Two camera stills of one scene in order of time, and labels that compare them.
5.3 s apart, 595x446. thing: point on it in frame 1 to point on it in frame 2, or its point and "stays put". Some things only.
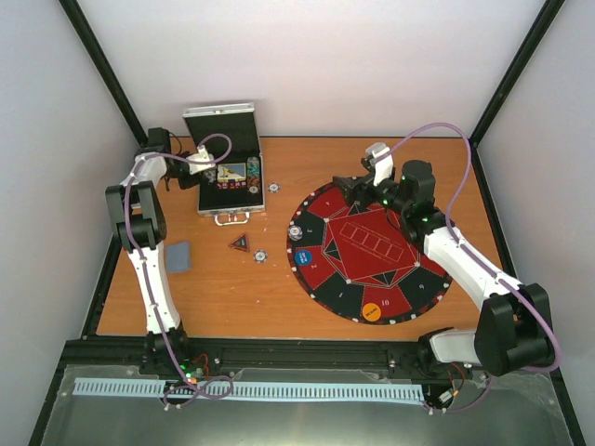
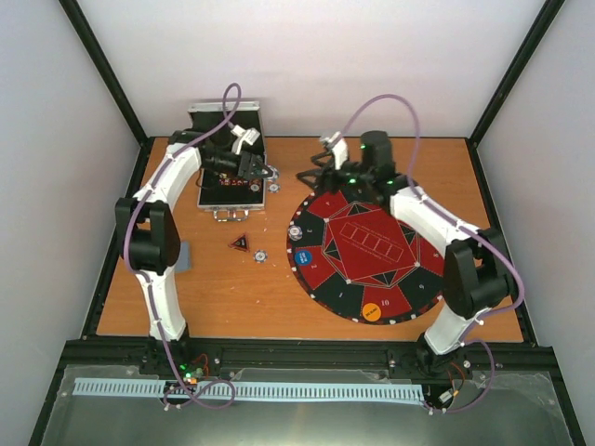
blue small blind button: (303, 257) stays put
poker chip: (260, 255) stays put
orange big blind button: (371, 312) stays put
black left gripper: (195, 180) to (246, 163)
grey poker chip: (295, 232) stays put
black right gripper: (363, 185) to (322, 174)
